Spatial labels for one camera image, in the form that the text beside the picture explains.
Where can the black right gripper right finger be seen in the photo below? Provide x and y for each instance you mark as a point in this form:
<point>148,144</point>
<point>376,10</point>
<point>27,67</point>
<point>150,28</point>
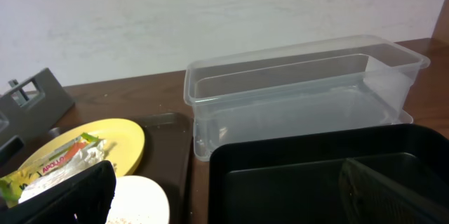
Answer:
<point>370,197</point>

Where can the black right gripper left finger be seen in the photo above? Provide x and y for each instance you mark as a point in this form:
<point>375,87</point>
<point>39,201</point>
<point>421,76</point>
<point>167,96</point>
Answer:
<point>83,198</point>

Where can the pink bowl with food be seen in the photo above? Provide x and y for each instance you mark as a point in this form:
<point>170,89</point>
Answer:
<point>138,200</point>

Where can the yellow orange snack wrapper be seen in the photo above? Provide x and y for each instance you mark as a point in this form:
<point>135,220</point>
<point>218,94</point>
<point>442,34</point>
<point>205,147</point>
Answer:
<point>13,185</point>

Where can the white tissue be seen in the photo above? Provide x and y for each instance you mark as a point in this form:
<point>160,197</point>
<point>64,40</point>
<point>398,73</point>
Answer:
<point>83,159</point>

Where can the grey dishwasher rack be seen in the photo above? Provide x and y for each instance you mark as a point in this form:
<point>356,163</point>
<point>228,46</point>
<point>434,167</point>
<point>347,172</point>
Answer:
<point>36,116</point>

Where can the clear plastic waste bin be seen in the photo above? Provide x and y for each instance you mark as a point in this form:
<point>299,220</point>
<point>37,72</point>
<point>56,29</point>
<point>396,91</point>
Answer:
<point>317,87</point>

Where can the yellow plate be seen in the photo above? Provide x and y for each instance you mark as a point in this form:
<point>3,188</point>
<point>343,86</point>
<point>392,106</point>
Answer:
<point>124,147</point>

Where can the black plastic tray bin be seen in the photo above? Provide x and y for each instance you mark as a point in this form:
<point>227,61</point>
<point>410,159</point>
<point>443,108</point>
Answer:
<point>296,179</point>

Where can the dark brown serving tray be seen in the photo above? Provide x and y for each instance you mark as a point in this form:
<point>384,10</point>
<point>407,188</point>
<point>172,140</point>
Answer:
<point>165,160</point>

